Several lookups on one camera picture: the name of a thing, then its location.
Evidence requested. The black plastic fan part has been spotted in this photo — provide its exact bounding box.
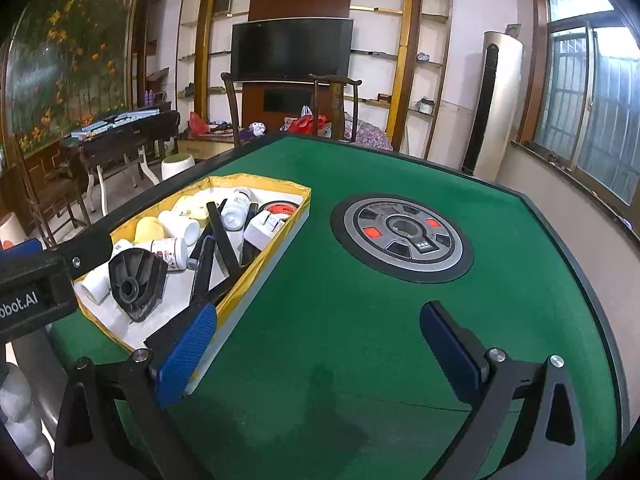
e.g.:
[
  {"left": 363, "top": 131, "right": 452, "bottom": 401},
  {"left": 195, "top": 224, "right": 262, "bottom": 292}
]
[{"left": 108, "top": 247, "right": 168, "bottom": 323}]

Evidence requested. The yellow cylinder cap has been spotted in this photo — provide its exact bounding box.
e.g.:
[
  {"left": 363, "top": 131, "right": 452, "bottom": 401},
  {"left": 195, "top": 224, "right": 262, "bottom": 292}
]
[{"left": 134, "top": 217, "right": 166, "bottom": 245}]

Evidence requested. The white bottle with label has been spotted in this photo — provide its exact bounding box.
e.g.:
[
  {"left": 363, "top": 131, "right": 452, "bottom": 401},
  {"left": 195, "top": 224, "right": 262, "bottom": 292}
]
[{"left": 134, "top": 237, "right": 189, "bottom": 272}]

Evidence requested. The black marker pen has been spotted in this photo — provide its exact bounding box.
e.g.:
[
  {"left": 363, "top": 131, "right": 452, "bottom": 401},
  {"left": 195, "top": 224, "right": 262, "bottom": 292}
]
[{"left": 206, "top": 202, "right": 241, "bottom": 278}]

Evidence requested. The small white bottle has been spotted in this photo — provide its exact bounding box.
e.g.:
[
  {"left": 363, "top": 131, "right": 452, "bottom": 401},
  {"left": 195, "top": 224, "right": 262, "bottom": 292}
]
[{"left": 221, "top": 188, "right": 252, "bottom": 232}]

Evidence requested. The white charger adapter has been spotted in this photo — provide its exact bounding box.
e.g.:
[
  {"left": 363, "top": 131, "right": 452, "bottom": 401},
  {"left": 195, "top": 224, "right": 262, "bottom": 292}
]
[{"left": 252, "top": 211, "right": 288, "bottom": 250}]

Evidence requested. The black side table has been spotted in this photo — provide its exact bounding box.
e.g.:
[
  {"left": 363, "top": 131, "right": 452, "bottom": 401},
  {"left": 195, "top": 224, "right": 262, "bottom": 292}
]
[{"left": 61, "top": 107, "right": 180, "bottom": 216}]

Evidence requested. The yellow rimmed white tray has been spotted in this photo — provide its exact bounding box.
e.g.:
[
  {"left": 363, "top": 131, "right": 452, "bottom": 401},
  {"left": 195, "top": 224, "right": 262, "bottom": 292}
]
[{"left": 74, "top": 174, "right": 311, "bottom": 403}]

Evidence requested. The red plastic bag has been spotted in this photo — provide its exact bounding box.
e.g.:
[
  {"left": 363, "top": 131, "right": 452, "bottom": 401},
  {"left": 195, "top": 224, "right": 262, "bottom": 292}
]
[{"left": 286, "top": 114, "right": 328, "bottom": 136}]

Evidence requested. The window with metal grille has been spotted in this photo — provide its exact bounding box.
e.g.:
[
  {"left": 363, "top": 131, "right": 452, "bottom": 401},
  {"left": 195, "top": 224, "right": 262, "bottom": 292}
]
[{"left": 518, "top": 0, "right": 639, "bottom": 234}]

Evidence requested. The black television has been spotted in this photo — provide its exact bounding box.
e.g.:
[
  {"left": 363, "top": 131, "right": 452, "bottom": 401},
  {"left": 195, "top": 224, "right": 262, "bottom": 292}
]
[{"left": 231, "top": 18, "right": 354, "bottom": 81}]

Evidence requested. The wooden chair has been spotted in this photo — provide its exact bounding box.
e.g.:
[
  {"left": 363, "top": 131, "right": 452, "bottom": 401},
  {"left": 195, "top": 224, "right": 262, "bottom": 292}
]
[{"left": 309, "top": 74, "right": 362, "bottom": 143}]

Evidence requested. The white standing air conditioner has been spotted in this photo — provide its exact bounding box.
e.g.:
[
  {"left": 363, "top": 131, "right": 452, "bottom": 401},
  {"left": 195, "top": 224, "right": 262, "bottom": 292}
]
[{"left": 461, "top": 32, "right": 524, "bottom": 182}]

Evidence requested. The flower wall mural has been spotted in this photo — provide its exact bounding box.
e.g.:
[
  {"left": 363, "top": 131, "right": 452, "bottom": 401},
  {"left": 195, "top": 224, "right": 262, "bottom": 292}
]
[{"left": 4, "top": 0, "right": 136, "bottom": 155}]

